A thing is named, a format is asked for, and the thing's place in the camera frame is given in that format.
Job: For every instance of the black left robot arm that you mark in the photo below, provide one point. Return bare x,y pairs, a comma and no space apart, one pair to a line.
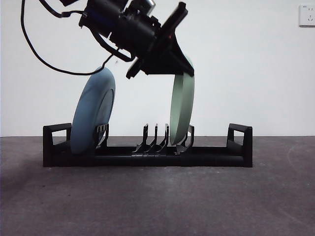
118,22

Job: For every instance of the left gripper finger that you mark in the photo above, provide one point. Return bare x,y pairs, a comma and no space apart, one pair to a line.
162,65
182,57

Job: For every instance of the blue round plate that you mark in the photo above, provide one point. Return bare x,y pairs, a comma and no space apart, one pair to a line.
93,110

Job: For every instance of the pale green round plate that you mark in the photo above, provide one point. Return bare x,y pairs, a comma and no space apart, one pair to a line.
182,105

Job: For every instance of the white wall power socket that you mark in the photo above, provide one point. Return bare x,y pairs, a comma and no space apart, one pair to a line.
307,16

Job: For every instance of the black plastic plate rack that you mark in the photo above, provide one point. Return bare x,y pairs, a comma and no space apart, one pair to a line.
209,159

